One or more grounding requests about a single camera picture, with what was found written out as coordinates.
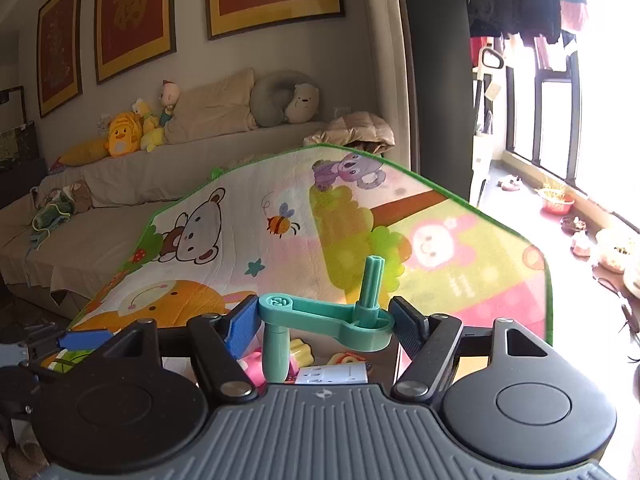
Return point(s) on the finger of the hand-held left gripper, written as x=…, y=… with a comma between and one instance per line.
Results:
x=85, y=340

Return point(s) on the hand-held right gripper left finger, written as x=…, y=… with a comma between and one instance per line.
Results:
x=242, y=327

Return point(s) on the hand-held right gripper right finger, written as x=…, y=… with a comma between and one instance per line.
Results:
x=407, y=327

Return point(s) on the pink toy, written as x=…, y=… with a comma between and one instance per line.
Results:
x=252, y=367

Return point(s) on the cartoon printed play mat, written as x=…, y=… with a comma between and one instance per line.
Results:
x=250, y=220

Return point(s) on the green knitted yarn bundle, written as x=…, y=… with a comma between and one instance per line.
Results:
x=55, y=210

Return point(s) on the beige sofa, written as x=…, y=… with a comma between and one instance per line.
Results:
x=115, y=195

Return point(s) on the pair of slippers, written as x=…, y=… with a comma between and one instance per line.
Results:
x=510, y=183

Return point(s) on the long yellow plush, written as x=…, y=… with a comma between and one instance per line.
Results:
x=82, y=152

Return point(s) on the dark wooden cabinet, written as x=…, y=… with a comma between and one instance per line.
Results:
x=20, y=160

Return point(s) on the white upright vacuum cleaner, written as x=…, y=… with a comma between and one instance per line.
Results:
x=482, y=150

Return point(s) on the red plant bowl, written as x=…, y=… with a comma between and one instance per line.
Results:
x=556, y=204

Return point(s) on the small pink pot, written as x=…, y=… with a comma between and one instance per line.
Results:
x=582, y=245

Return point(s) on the small dark bowl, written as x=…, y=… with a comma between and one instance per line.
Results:
x=572, y=225

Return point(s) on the brown folded blanket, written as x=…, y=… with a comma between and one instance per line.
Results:
x=350, y=132

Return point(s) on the yellow duck plush backpack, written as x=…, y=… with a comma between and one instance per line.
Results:
x=122, y=136

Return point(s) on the yellow plush toy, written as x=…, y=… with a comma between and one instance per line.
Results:
x=150, y=132

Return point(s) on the beige pillow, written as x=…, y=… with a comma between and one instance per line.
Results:
x=210, y=107

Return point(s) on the white flower pot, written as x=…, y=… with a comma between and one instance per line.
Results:
x=617, y=252

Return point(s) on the grey neck pillow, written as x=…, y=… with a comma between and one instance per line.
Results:
x=265, y=102

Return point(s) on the white bear plush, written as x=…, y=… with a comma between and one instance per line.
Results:
x=302, y=102

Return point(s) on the doll with orange hat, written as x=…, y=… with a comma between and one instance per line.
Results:
x=169, y=100

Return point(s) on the red hanging garment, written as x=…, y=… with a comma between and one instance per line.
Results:
x=478, y=50

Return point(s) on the small framed red picture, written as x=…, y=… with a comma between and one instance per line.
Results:
x=59, y=45

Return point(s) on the medium framed red picture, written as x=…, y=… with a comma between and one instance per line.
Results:
x=132, y=15

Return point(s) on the pink hanging garment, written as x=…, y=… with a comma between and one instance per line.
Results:
x=571, y=16

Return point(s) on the white wall socket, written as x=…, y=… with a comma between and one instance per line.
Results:
x=103, y=120
x=342, y=112

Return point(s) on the black window frame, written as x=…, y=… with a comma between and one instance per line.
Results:
x=537, y=125

